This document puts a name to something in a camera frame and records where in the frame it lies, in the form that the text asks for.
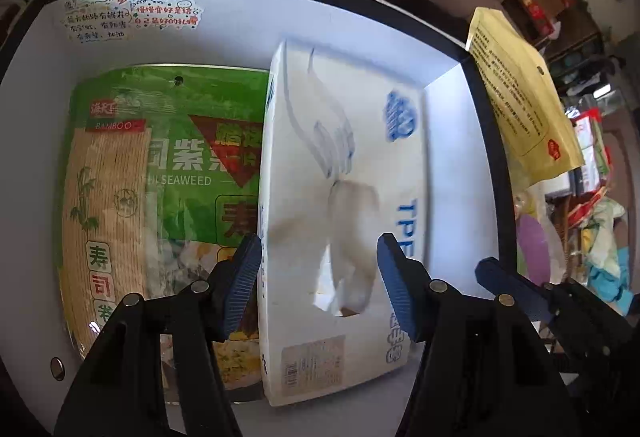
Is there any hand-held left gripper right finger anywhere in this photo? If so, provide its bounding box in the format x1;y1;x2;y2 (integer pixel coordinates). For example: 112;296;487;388
376;233;583;437

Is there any green seaweed sushi packet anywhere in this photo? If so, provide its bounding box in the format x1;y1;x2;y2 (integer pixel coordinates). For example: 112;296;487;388
52;64;273;405

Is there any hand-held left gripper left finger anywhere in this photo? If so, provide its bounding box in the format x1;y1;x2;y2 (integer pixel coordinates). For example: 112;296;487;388
52;233;263;437

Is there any dark wooden cabinet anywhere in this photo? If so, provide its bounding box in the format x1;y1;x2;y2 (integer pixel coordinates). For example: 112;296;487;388
540;0;626;98

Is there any black box with white inside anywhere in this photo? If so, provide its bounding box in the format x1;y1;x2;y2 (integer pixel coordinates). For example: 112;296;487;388
0;0;518;437

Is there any white glove box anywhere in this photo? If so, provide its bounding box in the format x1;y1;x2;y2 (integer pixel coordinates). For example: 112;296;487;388
257;39;433;408

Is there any purple plastic bowl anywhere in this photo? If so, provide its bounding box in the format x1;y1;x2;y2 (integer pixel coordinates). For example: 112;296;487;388
515;214;551;288

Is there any handwritten paper sticker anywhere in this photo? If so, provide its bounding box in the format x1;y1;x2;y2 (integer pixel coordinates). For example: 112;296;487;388
57;0;206;42

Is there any yellow snack packet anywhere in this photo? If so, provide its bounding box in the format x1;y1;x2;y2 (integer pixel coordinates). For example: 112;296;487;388
465;7;586;185

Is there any red snack packet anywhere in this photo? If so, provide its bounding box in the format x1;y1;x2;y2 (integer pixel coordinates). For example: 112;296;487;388
565;107;611;228

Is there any turquoise plastic bag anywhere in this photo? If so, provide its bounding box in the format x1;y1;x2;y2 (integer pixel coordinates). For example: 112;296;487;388
587;247;631;303

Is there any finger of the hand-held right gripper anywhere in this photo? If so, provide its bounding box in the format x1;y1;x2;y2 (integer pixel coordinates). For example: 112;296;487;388
475;257;603;350

